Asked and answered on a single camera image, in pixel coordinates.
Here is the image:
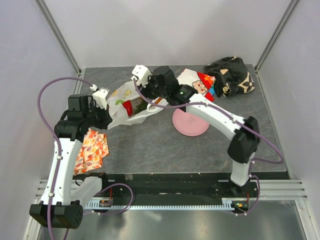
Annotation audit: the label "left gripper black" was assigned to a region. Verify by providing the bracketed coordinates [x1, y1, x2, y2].
[83, 101, 112, 130]

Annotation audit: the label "white plastic bag fruit print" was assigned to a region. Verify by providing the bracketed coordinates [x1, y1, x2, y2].
[107, 81, 163, 129]

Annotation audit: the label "red fake bell pepper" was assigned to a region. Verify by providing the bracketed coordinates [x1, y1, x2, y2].
[122, 100, 133, 117]

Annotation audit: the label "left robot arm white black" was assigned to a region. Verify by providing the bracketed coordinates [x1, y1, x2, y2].
[29, 88, 112, 229]

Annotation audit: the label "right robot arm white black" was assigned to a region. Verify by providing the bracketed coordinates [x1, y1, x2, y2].
[138, 66, 260, 197]

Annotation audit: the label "white cartoon print cloth bag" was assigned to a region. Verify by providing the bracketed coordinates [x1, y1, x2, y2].
[177, 68, 216, 102]

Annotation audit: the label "orange floral cloth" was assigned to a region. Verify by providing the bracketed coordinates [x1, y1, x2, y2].
[73, 128, 109, 176]

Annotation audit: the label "pink plate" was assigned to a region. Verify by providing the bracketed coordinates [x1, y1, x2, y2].
[172, 109, 210, 137]

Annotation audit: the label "black beige patterned cloth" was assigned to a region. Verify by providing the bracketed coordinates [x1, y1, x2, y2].
[203, 56, 255, 97]

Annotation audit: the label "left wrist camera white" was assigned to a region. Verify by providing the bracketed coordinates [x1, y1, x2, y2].
[89, 84, 110, 110]

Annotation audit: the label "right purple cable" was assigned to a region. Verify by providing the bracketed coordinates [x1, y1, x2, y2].
[131, 77, 286, 217]

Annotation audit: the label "purple cable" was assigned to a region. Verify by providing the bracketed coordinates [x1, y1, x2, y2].
[131, 77, 286, 217]
[36, 76, 136, 240]

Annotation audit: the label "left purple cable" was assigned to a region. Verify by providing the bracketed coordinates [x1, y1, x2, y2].
[36, 76, 136, 240]

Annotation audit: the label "left aluminium frame post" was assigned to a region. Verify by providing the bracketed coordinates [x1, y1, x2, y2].
[34, 0, 82, 76]

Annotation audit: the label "aluminium frame post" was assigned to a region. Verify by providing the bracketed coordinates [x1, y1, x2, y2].
[34, 0, 82, 76]
[254, 0, 300, 73]

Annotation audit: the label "grey slotted cable duct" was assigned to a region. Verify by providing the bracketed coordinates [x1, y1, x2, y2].
[84, 199, 235, 211]

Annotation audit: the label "right aluminium frame post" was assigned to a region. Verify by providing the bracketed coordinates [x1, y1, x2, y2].
[254, 0, 300, 73]

